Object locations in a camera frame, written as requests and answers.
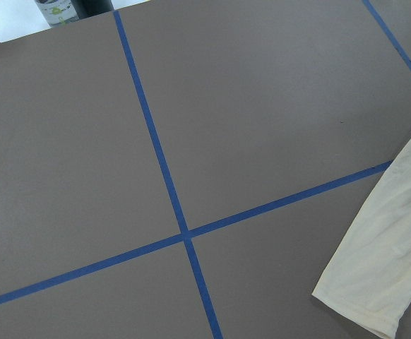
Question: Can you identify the dark bottle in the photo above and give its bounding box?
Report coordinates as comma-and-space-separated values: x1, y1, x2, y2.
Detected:
72, 0, 114, 19

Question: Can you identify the clear labelled bottle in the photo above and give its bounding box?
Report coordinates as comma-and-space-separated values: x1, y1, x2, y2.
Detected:
35, 0, 79, 28

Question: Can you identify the beige long-sleeve printed t-shirt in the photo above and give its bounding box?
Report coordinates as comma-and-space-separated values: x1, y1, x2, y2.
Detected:
312, 139, 411, 338

